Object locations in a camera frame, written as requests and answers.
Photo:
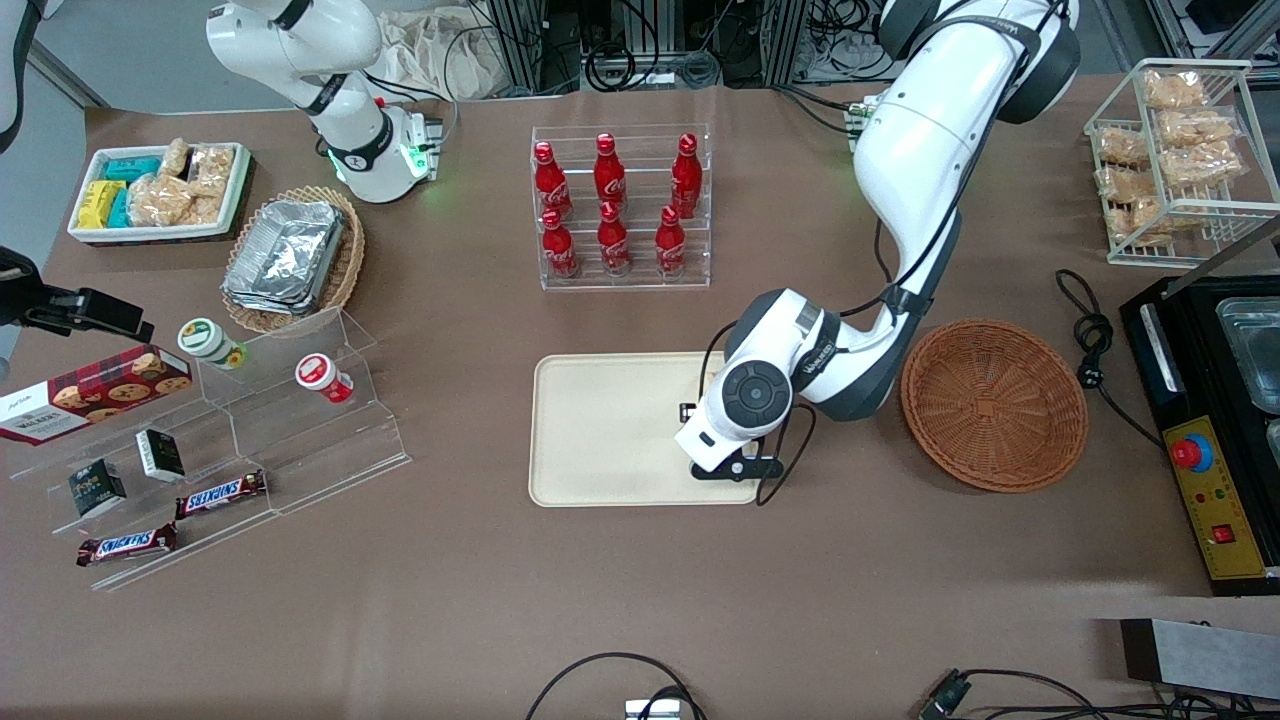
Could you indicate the light oval wicker basket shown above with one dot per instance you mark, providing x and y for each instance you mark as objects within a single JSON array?
[{"x": 345, "y": 270}]

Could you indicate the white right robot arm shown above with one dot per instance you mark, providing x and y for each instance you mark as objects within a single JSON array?
[{"x": 352, "y": 140}]

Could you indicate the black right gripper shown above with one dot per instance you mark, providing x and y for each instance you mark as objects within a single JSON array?
[{"x": 40, "y": 302}]

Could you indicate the steel pan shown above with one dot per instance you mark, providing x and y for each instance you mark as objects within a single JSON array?
[{"x": 1255, "y": 350}]

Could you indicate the beige cloth bag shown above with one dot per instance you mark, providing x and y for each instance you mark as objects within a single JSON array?
[{"x": 440, "y": 55}]

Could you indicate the green lid yogurt cup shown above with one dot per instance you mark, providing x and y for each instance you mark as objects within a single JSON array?
[{"x": 208, "y": 340}]

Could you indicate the brown round wicker basket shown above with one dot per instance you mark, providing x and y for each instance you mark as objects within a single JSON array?
[{"x": 990, "y": 405}]

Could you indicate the grey metal rod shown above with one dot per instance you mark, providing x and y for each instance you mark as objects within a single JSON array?
[{"x": 1225, "y": 257}]

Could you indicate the red emergency stop button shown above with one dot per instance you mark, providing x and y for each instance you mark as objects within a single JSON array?
[{"x": 1191, "y": 453}]

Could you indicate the clear bag of fried snacks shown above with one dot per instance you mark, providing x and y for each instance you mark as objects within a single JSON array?
[
  {"x": 1195, "y": 128},
  {"x": 1175, "y": 88},
  {"x": 1205, "y": 162},
  {"x": 1122, "y": 148},
  {"x": 1145, "y": 218},
  {"x": 1128, "y": 185}
]

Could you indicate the brown chocolate bar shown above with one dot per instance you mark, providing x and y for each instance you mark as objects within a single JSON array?
[
  {"x": 127, "y": 545},
  {"x": 220, "y": 494}
]

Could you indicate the white rectangular snack bin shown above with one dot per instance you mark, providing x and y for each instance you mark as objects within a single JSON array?
[{"x": 150, "y": 232}]

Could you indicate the aluminium frame post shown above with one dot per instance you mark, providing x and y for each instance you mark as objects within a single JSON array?
[
  {"x": 520, "y": 45},
  {"x": 785, "y": 40}
]

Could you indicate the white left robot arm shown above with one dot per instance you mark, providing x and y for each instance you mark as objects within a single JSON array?
[{"x": 920, "y": 150}]

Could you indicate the clear acrylic stepped stand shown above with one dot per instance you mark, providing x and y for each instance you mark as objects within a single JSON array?
[{"x": 330, "y": 450}]

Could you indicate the red lid yogurt cup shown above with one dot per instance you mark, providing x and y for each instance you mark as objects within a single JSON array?
[{"x": 322, "y": 376}]

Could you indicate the small black box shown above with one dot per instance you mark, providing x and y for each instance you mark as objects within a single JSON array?
[
  {"x": 160, "y": 455},
  {"x": 97, "y": 488}
]

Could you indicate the grey flat bar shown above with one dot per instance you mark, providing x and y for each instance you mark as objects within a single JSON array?
[{"x": 1200, "y": 655}]

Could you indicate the yellow snack packet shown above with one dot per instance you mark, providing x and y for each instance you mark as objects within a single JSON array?
[{"x": 98, "y": 203}]

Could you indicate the clear bag of rice crackers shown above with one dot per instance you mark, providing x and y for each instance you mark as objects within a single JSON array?
[
  {"x": 207, "y": 210},
  {"x": 212, "y": 168},
  {"x": 176, "y": 158},
  {"x": 158, "y": 200}
]

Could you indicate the yellow control panel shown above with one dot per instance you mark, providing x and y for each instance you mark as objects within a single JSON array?
[{"x": 1225, "y": 500}]

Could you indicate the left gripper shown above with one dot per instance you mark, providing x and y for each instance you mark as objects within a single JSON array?
[{"x": 684, "y": 412}]

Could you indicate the clear acrylic bottle rack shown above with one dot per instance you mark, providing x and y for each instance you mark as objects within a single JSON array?
[{"x": 620, "y": 280}]

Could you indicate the stack of foil containers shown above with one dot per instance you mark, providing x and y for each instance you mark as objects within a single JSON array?
[{"x": 285, "y": 255}]

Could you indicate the teal snack packet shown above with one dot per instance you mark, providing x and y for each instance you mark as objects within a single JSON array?
[
  {"x": 119, "y": 208},
  {"x": 132, "y": 168}
]

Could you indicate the red tartan cookie box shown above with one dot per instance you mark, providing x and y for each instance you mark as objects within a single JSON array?
[{"x": 90, "y": 395}]

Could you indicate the small silver bracket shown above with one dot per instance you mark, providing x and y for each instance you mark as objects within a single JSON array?
[{"x": 652, "y": 710}]

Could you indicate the black food warmer appliance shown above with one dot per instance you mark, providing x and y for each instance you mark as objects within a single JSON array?
[{"x": 1180, "y": 340}]

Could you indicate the red cola bottle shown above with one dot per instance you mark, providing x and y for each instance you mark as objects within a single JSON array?
[
  {"x": 613, "y": 243},
  {"x": 670, "y": 245},
  {"x": 686, "y": 178},
  {"x": 558, "y": 248},
  {"x": 609, "y": 175},
  {"x": 548, "y": 182}
]

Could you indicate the beige rectangular serving tray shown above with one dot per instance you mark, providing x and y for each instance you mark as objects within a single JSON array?
[{"x": 610, "y": 430}]

